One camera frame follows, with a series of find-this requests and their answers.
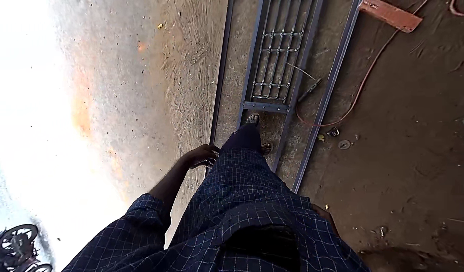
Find long dark metal bar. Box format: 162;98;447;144
205;0;234;178

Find welding electrode holder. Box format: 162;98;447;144
298;78;323;103

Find thin welding electrode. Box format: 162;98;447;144
287;63;317;81

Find person's legs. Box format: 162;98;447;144
220;113;274;156

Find reddish cable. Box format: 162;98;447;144
296;0;428;127

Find blue-grey metal grille frame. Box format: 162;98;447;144
236;0;324;174

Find red-brown rectangular metal piece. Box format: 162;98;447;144
359;0;423;34

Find thick reddish hose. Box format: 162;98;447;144
449;0;464;17

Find person's left hand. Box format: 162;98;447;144
183;144;221;170

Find person's body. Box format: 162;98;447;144
62;147;372;272

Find motorcycle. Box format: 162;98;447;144
0;224;53;272

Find person's left forearm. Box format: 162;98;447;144
128;158;191;230

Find long blue-grey metal bar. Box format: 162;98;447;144
292;0;363;195

